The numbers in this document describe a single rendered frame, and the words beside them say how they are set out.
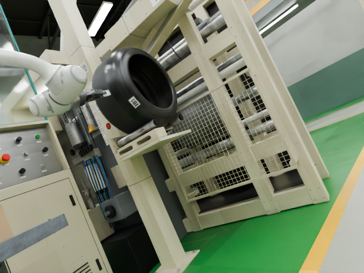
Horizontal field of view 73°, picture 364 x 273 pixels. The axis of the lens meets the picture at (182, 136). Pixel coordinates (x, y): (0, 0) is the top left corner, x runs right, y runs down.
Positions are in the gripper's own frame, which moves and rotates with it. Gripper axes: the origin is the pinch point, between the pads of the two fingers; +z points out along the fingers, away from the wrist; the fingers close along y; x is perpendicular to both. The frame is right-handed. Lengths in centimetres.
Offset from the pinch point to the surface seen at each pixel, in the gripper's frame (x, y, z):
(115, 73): -7.0, -8.1, 6.2
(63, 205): 44, 61, -17
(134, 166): 45, 25, 18
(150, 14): -41, -21, 56
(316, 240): 118, -60, 16
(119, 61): -13.0, -10.7, 12.3
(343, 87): 190, -132, 898
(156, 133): 33.0, -11.6, 8.6
